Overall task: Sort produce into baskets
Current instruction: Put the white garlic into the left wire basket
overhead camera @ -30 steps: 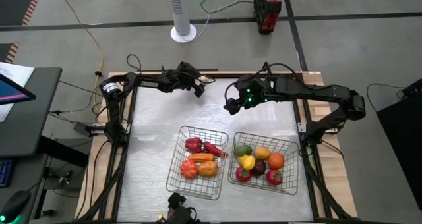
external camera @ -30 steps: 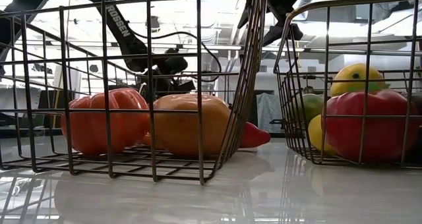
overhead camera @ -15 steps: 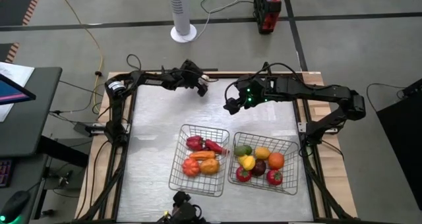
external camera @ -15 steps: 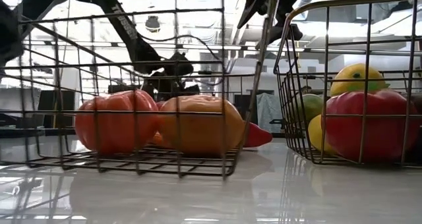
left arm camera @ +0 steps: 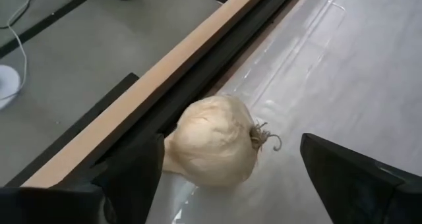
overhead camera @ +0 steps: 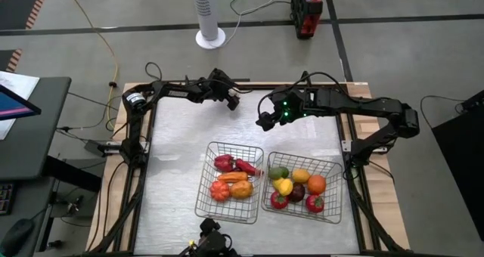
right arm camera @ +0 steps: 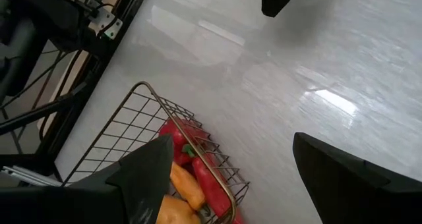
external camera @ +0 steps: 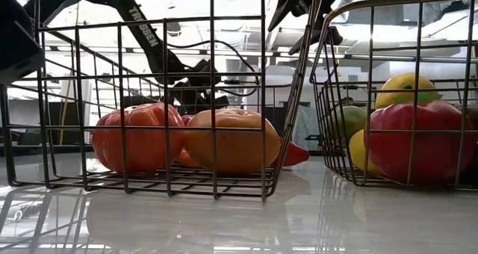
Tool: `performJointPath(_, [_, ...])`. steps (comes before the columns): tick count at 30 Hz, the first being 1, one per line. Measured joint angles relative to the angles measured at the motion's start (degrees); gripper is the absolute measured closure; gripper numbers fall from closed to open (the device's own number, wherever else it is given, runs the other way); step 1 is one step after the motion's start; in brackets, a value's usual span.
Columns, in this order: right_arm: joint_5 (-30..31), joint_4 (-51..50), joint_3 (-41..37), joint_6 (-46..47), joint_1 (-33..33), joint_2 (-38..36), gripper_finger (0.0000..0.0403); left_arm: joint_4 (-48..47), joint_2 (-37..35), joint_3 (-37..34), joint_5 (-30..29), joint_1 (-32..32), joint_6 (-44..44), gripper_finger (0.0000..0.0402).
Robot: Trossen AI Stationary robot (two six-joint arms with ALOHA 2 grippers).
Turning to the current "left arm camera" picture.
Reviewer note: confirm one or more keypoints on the white garlic bulb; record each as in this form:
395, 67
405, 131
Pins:
214, 141

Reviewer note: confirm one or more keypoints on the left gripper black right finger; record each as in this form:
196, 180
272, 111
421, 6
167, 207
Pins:
359, 197

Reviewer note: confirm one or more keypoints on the wooden table board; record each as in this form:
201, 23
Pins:
188, 52

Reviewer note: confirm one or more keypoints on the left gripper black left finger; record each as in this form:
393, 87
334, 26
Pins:
132, 191

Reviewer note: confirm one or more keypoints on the white tower fan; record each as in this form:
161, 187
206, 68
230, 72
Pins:
8, 85

